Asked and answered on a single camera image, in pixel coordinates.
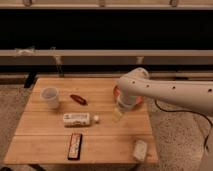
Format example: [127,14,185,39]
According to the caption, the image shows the white plastic cup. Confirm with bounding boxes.
[40,87,59,109]

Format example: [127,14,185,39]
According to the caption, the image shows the wooden table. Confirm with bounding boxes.
[3,77,159,166]

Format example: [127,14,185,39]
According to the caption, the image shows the red chili pepper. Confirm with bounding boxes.
[70,94,87,105]

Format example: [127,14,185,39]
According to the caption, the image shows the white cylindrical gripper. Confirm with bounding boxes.
[113,94,136,122]

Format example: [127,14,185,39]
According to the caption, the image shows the black cable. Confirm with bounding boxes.
[154,99,213,154]

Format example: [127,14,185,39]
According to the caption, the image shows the white labelled bottle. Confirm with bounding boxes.
[63,113,100,127]

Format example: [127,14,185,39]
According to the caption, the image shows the dark snack bar packet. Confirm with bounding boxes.
[68,133,82,160]

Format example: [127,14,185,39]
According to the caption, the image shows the orange bowl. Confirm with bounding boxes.
[113,85,143,105]

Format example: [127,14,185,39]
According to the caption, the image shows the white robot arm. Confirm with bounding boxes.
[116,68,213,117]

